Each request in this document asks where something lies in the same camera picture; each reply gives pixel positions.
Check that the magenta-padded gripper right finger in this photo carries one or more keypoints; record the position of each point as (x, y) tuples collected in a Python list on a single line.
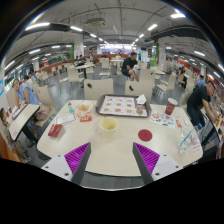
[(146, 158)]

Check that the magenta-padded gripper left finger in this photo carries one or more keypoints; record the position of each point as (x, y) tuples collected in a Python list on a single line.
[(77, 158)]

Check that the flat round red coaster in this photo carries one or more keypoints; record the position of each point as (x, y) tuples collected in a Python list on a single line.
[(145, 135)]

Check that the red box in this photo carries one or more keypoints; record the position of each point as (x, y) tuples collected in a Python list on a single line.
[(55, 130)]

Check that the red sauce packet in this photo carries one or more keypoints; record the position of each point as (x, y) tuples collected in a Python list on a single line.
[(86, 118)]

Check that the white receipt paper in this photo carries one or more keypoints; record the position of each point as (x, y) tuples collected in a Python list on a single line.
[(66, 118)]

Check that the colourful printed flyer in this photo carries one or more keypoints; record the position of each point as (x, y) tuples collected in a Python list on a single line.
[(162, 120)]

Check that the clear plastic bag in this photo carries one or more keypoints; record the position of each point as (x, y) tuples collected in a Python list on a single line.
[(186, 141)]

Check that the small red ketchup packet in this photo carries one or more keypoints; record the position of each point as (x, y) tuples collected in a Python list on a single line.
[(178, 123)]

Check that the paper bag with fries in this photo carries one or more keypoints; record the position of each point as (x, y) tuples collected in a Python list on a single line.
[(84, 108)]

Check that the white sheet red print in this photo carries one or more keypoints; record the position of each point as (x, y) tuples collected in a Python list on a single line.
[(196, 147)]

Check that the red paper cup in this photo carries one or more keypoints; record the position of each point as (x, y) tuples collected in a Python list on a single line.
[(170, 107)]

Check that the white napkin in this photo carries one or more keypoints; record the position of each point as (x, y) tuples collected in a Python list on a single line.
[(141, 99)]

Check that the brown food tray paper liner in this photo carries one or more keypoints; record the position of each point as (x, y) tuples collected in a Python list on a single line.
[(118, 106)]

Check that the beige table black edge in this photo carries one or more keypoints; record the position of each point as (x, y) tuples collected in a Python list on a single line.
[(21, 120), (218, 128)]

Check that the beige chair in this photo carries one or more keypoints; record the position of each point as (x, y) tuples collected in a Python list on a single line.
[(45, 98)]

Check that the beige chair oval hole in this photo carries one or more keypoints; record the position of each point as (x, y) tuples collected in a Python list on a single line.
[(138, 89), (98, 89)]

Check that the person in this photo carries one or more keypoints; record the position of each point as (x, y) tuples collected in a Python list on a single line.
[(197, 98), (183, 80), (128, 65), (200, 81), (26, 94)]

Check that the far beige chairs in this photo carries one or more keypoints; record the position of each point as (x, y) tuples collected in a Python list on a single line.
[(74, 75)]

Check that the ceiling air conditioner unit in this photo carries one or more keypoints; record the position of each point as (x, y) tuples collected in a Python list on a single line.
[(95, 22)]

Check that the ceiling strip lights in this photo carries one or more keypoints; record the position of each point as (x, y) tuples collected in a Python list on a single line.
[(37, 25)]

